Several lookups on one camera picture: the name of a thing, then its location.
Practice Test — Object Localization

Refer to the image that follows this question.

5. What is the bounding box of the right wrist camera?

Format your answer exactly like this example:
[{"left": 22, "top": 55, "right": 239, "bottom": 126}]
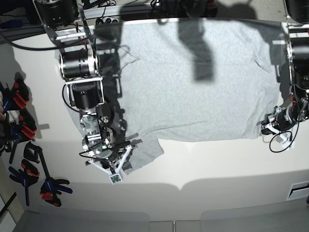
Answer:
[{"left": 109, "top": 173, "right": 123, "bottom": 185}]

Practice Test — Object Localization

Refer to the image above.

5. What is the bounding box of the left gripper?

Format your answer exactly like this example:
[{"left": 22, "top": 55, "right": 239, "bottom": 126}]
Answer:
[{"left": 261, "top": 106, "right": 298, "bottom": 149}]

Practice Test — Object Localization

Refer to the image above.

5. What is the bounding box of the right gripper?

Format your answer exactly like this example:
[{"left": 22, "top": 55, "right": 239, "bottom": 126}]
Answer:
[{"left": 84, "top": 142, "right": 136, "bottom": 178}]

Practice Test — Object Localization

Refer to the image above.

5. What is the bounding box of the grey T-shirt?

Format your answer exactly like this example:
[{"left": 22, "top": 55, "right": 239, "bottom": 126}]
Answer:
[{"left": 53, "top": 18, "right": 283, "bottom": 176}]

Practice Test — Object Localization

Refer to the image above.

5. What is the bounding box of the black cable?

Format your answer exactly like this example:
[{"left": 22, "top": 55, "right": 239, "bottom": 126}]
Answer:
[{"left": 262, "top": 84, "right": 301, "bottom": 153}]

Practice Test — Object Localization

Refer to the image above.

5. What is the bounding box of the blue red bar clamp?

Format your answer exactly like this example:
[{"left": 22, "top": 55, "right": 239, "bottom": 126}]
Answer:
[
  {"left": 0, "top": 108, "right": 37, "bottom": 164},
  {"left": 8, "top": 159, "right": 40, "bottom": 206},
  {"left": 24, "top": 142, "right": 73, "bottom": 207},
  {"left": 0, "top": 72, "right": 29, "bottom": 112}
]

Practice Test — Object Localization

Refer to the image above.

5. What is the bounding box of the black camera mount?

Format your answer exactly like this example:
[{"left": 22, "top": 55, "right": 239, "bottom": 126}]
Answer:
[{"left": 184, "top": 0, "right": 208, "bottom": 18}]

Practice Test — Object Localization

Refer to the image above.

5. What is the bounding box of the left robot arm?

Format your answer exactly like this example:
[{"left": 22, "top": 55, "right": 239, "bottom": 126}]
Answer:
[{"left": 261, "top": 0, "right": 309, "bottom": 153}]

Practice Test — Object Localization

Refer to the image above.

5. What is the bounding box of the person hand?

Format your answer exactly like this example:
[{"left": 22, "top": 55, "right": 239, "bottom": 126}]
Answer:
[{"left": 0, "top": 92, "right": 6, "bottom": 121}]

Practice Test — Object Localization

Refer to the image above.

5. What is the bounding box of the black strip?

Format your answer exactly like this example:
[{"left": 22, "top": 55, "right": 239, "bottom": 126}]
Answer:
[{"left": 0, "top": 192, "right": 17, "bottom": 218}]

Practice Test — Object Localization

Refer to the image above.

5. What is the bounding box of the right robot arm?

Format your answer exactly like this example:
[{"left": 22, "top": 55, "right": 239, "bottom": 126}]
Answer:
[{"left": 33, "top": 0, "right": 134, "bottom": 183}]

